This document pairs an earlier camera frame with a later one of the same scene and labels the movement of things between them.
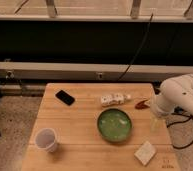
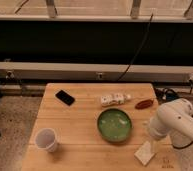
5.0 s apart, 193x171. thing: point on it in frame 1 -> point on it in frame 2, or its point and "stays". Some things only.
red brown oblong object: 142,105 stays
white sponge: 145,152 stays
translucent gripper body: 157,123 -> 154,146
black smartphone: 65,97 stays
